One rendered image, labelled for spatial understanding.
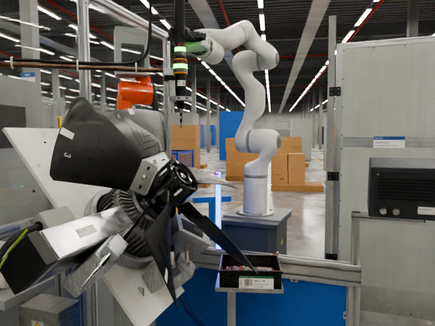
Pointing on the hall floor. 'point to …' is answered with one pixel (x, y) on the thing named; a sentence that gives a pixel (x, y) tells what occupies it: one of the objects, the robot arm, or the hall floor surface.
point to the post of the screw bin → (231, 308)
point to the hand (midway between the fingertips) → (179, 33)
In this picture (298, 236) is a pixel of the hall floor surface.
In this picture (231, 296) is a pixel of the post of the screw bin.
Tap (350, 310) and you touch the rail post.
